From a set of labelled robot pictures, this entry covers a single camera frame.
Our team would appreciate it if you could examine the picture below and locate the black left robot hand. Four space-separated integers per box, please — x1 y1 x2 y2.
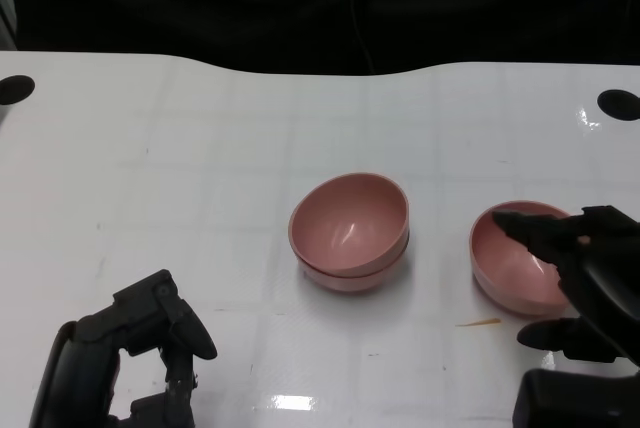
28 269 219 428

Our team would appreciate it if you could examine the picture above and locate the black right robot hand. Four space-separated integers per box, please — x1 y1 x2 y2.
492 205 640 364

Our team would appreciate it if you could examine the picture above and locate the pink plastic bowl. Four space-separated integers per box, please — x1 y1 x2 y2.
297 227 411 294
468 200 576 318
287 172 411 277

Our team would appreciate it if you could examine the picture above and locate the black round table grommet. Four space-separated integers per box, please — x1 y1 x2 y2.
0 75 36 105
596 89 640 122

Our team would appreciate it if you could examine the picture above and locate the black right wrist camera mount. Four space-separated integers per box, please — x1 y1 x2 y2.
512 368 640 428

